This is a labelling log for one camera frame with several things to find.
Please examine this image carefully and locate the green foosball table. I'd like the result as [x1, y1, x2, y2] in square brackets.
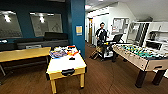
[111, 42, 168, 89]

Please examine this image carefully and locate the person in dark shirt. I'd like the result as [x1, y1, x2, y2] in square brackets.
[94, 21, 110, 46]

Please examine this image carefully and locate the grey bulletin board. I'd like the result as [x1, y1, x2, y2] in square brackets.
[111, 17, 130, 34]

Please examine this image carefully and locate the yellow wall sign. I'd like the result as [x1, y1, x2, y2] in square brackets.
[75, 25, 83, 36]

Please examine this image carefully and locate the brown backpack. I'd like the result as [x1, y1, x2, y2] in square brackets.
[89, 48, 101, 61]

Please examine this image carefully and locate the ceiling light panel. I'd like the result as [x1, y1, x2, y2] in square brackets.
[84, 4, 94, 10]

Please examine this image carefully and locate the long wooden table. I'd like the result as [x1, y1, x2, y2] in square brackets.
[0, 46, 53, 77]

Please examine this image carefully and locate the dark framed window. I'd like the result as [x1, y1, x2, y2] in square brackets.
[29, 12, 64, 38]
[0, 11, 24, 38]

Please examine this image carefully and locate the light wood gaming table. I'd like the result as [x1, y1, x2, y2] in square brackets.
[45, 46, 88, 94]

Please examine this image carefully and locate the brown wooden door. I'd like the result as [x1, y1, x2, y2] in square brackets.
[88, 18, 95, 44]

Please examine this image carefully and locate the red black flat box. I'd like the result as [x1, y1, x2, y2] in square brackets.
[67, 45, 76, 49]

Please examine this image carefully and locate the dark sofa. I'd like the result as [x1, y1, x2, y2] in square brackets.
[14, 31, 70, 51]

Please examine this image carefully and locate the stainless steel refrigerator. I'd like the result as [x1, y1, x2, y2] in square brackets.
[126, 21, 150, 46]

